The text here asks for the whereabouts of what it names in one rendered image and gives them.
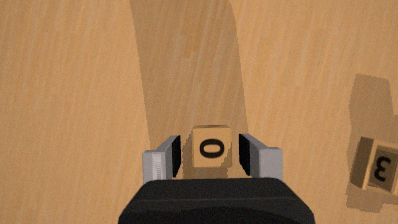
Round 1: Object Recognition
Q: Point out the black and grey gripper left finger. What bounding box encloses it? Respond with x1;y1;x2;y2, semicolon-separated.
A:
142;135;181;185

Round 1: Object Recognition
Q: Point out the tan number cube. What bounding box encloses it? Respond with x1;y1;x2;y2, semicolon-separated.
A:
369;147;398;195
192;125;232;168

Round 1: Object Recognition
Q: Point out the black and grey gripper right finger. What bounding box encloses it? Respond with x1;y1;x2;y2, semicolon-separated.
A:
239;133;283;181

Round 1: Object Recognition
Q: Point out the light wooden tray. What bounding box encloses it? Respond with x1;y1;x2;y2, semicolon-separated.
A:
350;137;398;196

